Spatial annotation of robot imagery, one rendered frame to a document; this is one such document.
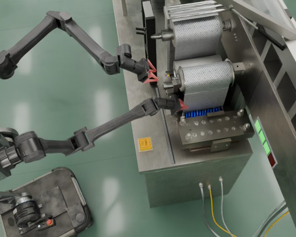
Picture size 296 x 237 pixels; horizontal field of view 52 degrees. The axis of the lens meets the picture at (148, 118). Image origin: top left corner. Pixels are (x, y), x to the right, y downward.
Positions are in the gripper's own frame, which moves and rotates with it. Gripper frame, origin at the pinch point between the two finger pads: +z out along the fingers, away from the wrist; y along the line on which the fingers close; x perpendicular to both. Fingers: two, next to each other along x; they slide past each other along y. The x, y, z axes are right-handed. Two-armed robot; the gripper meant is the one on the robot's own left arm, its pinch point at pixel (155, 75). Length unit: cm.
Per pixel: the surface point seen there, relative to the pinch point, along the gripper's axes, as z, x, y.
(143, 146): 18.5, -39.5, 15.3
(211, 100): 37.5, 1.7, 4.3
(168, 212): 88, -102, 29
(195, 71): 17.2, 11.1, -0.4
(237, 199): 132, -65, 28
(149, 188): 41, -66, 28
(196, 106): 33.9, -6.9, 4.1
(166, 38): 6.8, 7.1, -23.0
